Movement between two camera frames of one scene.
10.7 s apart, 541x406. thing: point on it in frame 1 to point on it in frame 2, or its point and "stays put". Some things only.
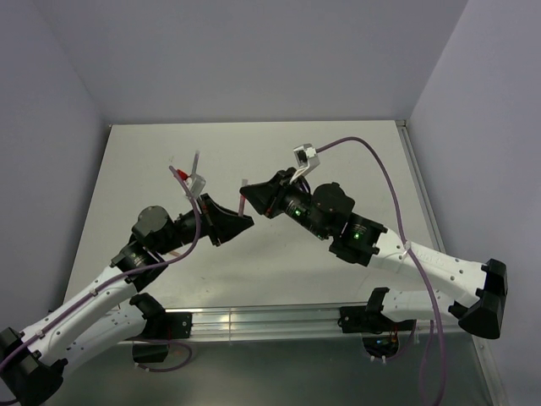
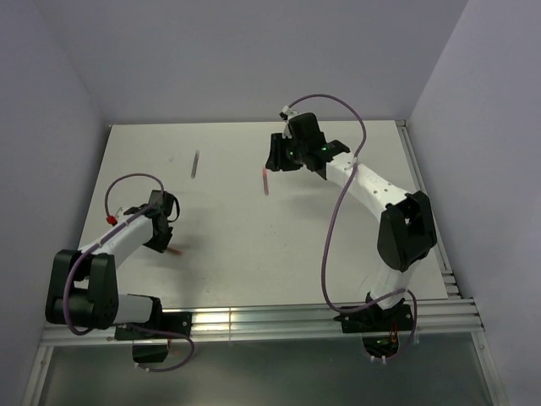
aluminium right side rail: [432, 222] stays put
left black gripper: [221, 222] to [162, 244]
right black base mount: [359, 319] stays put
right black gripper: [267, 197] to [276, 160]
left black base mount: [166, 325] stays put
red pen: [241, 205] to [265, 181]
